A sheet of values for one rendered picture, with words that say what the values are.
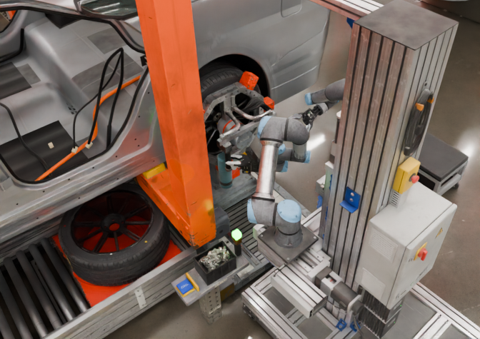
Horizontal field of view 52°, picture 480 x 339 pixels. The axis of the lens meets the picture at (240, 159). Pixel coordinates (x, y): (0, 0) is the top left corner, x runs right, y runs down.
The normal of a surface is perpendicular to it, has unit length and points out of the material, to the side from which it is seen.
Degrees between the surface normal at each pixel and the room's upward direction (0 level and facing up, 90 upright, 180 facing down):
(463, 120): 0
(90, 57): 6
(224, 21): 90
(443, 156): 0
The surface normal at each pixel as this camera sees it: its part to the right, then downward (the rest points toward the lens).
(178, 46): 0.60, 0.54
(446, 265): -0.04, -0.72
